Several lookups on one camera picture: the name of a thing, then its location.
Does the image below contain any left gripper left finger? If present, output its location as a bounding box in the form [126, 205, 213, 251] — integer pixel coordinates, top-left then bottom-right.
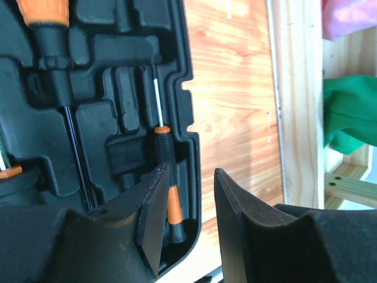
[1, 164, 169, 282]

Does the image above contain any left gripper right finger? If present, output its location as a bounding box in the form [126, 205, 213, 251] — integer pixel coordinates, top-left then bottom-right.
[214, 168, 376, 282]

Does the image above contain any small black precision screwdriver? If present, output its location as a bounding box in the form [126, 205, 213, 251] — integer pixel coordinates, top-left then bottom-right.
[151, 58, 186, 244]

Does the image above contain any black handled screwdriver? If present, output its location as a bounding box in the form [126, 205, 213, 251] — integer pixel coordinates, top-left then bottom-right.
[0, 123, 39, 204]

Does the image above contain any black plastic tool case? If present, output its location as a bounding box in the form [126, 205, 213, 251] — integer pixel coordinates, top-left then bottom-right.
[1, 1, 201, 282]

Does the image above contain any orange handled screwdriver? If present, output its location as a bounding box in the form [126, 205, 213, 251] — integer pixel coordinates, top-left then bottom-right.
[17, 1, 95, 211]

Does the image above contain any wooden clothes rack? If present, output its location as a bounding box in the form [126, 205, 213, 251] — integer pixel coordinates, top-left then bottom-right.
[267, 1, 376, 209]

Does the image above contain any green tank top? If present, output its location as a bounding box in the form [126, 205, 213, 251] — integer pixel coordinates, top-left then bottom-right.
[323, 75, 376, 155]

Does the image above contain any pink t-shirt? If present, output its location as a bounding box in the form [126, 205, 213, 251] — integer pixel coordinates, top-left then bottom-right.
[322, 0, 376, 41]

